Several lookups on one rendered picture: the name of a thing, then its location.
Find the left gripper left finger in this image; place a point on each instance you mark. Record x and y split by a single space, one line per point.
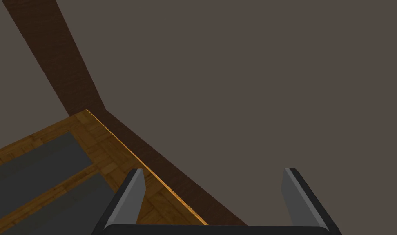
130 199

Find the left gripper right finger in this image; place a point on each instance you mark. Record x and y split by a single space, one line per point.
299 202

